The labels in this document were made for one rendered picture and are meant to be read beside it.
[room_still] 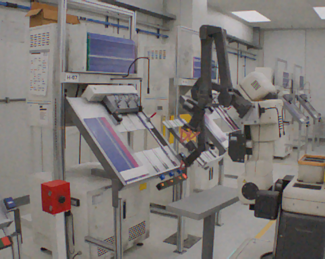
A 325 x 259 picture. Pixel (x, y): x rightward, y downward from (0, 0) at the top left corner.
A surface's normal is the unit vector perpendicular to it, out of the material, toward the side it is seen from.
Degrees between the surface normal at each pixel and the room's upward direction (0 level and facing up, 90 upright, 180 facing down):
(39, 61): 89
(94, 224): 90
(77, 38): 90
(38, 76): 92
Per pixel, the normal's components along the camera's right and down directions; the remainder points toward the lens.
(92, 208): 0.83, 0.07
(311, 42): -0.56, 0.08
